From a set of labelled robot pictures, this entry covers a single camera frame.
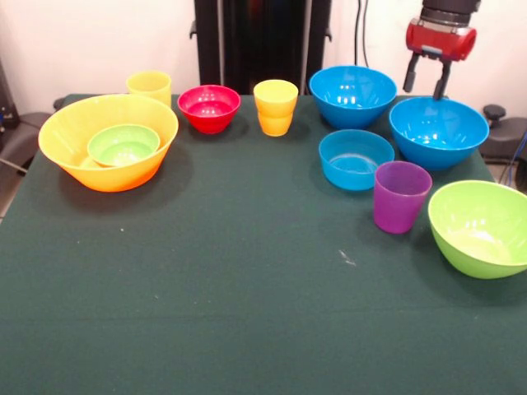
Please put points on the dark green tablecloth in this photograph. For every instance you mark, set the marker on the dark green tablecloth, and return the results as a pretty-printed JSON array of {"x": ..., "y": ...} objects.
[{"x": 247, "y": 288}]

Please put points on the large green bowl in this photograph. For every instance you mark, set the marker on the large green bowl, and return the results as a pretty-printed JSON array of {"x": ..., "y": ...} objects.
[{"x": 477, "y": 234}]

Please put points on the small red bowl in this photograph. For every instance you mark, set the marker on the small red bowl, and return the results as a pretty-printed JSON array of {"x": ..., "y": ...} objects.
[{"x": 210, "y": 111}]

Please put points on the large orange bowl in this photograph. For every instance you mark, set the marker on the large orange bowl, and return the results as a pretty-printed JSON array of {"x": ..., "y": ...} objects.
[{"x": 115, "y": 179}]

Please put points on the large blue bowl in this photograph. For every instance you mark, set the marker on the large blue bowl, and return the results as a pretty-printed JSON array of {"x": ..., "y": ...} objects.
[
  {"x": 354, "y": 103},
  {"x": 438, "y": 136}
]

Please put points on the translucent yellow-green cup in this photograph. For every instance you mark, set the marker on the translucent yellow-green cup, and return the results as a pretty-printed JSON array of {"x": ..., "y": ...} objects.
[{"x": 148, "y": 86}]

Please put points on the black robot column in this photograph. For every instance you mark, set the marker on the black robot column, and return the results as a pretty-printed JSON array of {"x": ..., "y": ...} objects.
[{"x": 263, "y": 45}]

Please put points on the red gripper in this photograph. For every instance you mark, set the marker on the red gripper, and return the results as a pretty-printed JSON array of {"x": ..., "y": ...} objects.
[{"x": 440, "y": 41}]

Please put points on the small blue ridged bowl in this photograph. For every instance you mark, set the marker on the small blue ridged bowl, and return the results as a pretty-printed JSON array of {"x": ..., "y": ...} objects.
[{"x": 350, "y": 168}]

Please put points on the purple cup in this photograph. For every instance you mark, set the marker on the purple cup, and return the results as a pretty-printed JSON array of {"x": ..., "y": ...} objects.
[{"x": 399, "y": 205}]

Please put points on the yellow cup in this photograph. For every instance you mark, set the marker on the yellow cup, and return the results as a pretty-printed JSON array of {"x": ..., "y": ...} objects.
[{"x": 276, "y": 107}]

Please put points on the small green bowl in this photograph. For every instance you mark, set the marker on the small green bowl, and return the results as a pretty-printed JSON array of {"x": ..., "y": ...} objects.
[{"x": 123, "y": 148}]

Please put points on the black robot pedestal leg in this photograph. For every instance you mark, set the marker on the black robot pedestal leg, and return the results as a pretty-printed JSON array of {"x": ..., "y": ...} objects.
[
  {"x": 16, "y": 140},
  {"x": 508, "y": 140}
]

